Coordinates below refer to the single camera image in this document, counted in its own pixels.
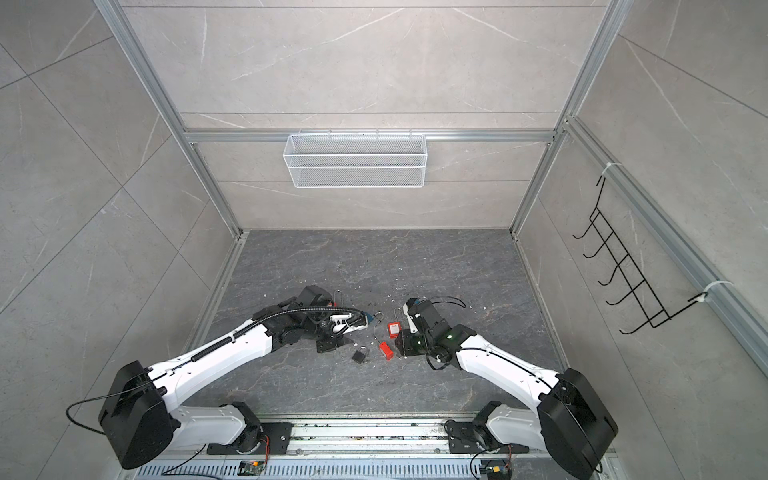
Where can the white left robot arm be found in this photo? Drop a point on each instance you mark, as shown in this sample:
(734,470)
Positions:
(143,415)

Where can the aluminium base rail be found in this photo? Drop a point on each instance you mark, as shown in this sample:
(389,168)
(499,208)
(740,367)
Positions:
(413,446)

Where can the white wire mesh basket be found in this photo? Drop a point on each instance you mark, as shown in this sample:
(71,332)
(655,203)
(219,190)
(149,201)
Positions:
(356,160)

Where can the red padlock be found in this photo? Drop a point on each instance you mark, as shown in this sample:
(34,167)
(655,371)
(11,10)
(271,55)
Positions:
(394,329)
(386,350)

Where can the black wire hook rack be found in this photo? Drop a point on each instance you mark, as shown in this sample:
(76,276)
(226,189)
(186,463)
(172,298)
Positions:
(627,270)

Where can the small black padlock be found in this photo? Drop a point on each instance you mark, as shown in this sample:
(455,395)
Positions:
(360,355)

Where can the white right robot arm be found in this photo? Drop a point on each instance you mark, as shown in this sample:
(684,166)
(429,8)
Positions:
(565,417)

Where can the blue padlock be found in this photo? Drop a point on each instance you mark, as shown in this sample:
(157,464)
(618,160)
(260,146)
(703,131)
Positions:
(374,318)

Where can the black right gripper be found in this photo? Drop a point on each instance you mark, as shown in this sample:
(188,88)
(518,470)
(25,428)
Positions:
(405,348)

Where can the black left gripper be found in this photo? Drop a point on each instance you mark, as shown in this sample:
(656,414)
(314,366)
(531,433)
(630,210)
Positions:
(336,341)

